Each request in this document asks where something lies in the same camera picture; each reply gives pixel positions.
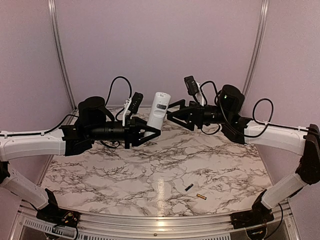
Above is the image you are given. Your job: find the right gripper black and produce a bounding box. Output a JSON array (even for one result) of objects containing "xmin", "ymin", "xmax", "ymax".
[{"xmin": 163, "ymin": 98, "xmax": 231, "ymax": 131}]

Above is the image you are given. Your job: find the right rear aluminium post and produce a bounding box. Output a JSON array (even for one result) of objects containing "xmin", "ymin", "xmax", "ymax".
[{"xmin": 242, "ymin": 0, "xmax": 270, "ymax": 100}]

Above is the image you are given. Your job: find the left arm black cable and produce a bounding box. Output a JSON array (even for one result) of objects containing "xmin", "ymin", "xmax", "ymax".
[{"xmin": 0, "ymin": 76, "xmax": 133, "ymax": 137}]

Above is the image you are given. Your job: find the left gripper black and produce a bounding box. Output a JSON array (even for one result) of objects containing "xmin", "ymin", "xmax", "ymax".
[{"xmin": 87, "ymin": 114, "xmax": 161, "ymax": 149}]

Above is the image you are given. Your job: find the white remote control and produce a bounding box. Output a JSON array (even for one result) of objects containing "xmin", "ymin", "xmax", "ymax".
[{"xmin": 147, "ymin": 92, "xmax": 171, "ymax": 130}]

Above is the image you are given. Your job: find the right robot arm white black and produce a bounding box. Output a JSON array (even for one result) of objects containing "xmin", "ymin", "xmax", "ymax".
[{"xmin": 167, "ymin": 84, "xmax": 320, "ymax": 224}]

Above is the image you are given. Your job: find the aluminium post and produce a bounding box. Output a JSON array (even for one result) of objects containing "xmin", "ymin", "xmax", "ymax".
[
  {"xmin": 242, "ymin": 0, "xmax": 270, "ymax": 100},
  {"xmin": 47, "ymin": 0, "xmax": 77, "ymax": 111}
]

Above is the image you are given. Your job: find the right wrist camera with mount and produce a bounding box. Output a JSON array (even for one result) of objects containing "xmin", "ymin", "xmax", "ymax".
[{"xmin": 184, "ymin": 75, "xmax": 208, "ymax": 106}]

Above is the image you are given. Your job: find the front aluminium frame rail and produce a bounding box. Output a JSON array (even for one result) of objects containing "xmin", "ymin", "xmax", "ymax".
[{"xmin": 9, "ymin": 201, "xmax": 301, "ymax": 240}]

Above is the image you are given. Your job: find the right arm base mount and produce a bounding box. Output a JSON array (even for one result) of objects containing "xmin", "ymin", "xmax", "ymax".
[{"xmin": 230, "ymin": 209, "xmax": 275, "ymax": 229}]

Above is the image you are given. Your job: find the left rear aluminium post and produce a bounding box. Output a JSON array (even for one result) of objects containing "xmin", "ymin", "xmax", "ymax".
[{"xmin": 47, "ymin": 0, "xmax": 77, "ymax": 111}]

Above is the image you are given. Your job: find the gold battery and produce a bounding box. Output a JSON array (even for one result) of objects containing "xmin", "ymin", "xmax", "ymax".
[{"xmin": 196, "ymin": 193, "xmax": 207, "ymax": 200}]

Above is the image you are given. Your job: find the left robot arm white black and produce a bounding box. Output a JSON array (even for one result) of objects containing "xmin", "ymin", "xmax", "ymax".
[{"xmin": 0, "ymin": 96, "xmax": 161, "ymax": 223}]

